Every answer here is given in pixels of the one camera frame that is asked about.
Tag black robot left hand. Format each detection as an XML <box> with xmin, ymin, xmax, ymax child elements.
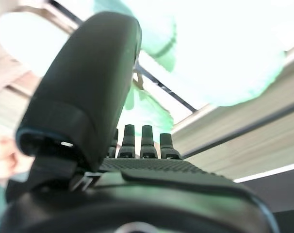
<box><xmin>0</xmin><ymin>11</ymin><xmax>281</xmax><ymax>233</ymax></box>

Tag wooden slatted crate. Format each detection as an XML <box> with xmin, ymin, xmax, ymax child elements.
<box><xmin>0</xmin><ymin>0</ymin><xmax>294</xmax><ymax>182</ymax></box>

